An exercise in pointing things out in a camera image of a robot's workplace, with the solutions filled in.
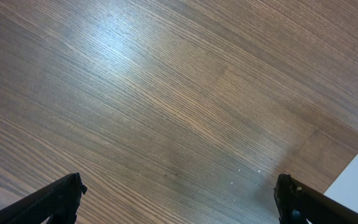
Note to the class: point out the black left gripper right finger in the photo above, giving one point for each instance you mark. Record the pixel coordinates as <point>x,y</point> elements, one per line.
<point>297,203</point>

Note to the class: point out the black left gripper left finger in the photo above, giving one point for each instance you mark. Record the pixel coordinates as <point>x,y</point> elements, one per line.
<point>57,203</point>

